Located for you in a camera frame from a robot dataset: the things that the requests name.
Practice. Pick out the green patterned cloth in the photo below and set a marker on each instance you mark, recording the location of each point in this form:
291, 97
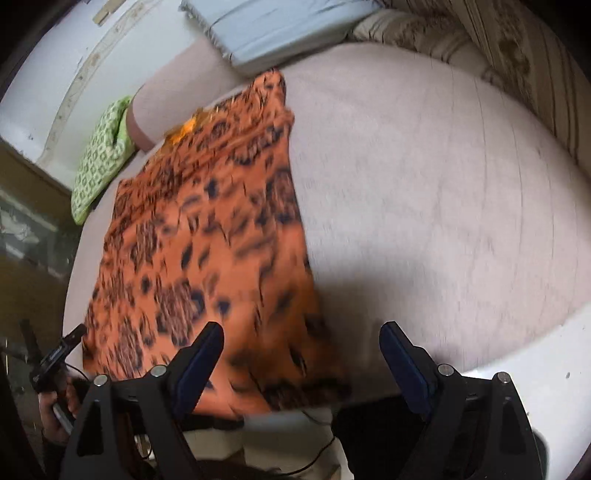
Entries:
99, 159

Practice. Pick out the orange black patterned garment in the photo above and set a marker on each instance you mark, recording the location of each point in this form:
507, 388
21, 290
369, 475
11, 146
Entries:
207, 230

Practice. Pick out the person's left hand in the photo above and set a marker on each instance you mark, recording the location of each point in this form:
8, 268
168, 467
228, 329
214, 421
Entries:
57, 429

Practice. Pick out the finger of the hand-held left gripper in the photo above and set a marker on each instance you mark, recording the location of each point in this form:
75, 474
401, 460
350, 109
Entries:
74, 336

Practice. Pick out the pink sofa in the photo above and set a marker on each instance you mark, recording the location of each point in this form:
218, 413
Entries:
415, 184

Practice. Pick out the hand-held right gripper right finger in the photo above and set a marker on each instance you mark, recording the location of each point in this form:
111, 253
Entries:
404, 364

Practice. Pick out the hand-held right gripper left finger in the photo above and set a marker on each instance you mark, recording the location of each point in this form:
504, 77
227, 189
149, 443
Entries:
202, 362

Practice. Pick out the wooden glass cabinet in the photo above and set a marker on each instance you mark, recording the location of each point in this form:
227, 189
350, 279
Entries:
27, 258

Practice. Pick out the striped floral blanket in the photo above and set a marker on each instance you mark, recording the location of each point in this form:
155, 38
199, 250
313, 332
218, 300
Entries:
526, 60

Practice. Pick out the light blue pillow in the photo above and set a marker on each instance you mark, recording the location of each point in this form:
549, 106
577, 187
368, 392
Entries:
277, 32

